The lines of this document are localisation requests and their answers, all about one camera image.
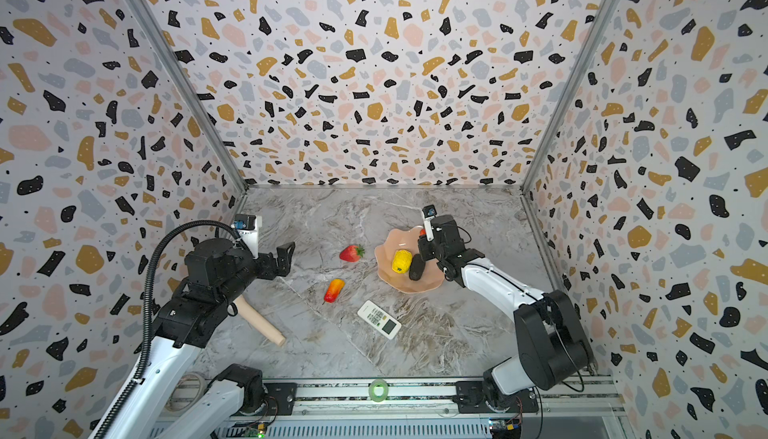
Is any red fake strawberry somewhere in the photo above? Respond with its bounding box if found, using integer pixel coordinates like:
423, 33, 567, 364
339, 245, 365, 263

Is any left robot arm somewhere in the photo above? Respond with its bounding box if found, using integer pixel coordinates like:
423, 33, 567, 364
91, 238, 296, 438

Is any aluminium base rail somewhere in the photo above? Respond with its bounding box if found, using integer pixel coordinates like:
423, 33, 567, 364
199, 376, 634, 438

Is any green tape roll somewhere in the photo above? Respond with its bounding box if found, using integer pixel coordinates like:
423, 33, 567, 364
368, 378, 389, 403

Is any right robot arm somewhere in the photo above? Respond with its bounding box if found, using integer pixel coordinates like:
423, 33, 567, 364
418, 205, 594, 412

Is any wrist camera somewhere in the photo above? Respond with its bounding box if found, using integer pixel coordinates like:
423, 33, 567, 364
231, 213, 262, 258
421, 204, 437, 241

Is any yellow fake lemon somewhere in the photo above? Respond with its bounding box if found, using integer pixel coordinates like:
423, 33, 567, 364
391, 249, 413, 274

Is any black corrugated cable conduit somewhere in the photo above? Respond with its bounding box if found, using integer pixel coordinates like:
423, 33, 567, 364
89, 219, 241, 439

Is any pink fruit bowl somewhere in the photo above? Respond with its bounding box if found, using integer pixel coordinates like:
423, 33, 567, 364
374, 226, 445, 294

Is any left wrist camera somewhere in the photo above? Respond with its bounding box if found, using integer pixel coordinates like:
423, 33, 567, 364
231, 213, 262, 258

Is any white remote control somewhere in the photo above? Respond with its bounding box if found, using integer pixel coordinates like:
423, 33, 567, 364
357, 300, 402, 340

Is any wooden rolling pin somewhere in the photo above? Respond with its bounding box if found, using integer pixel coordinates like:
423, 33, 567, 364
234, 296, 286, 347

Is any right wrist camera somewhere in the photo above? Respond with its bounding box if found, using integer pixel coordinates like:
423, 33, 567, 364
421, 204, 437, 241

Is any orange red fake fruit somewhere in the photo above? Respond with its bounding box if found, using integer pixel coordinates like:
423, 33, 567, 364
324, 279, 345, 303

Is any dark fake avocado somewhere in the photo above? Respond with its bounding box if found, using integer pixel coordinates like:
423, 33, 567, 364
408, 254, 426, 281

